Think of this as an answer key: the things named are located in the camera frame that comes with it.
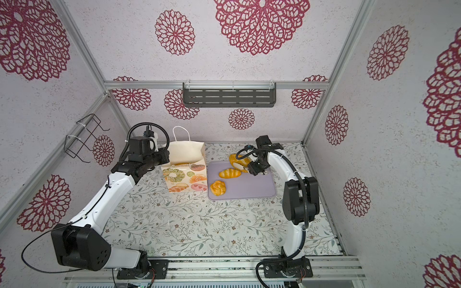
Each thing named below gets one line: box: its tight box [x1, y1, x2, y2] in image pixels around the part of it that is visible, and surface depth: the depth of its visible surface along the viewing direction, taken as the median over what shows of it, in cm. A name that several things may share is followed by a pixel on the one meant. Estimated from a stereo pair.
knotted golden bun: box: [210, 180, 227, 197], surface depth 97 cm
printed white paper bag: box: [160, 126, 208, 193], surface depth 89 cm
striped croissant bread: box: [218, 168, 242, 179], surface depth 105 cm
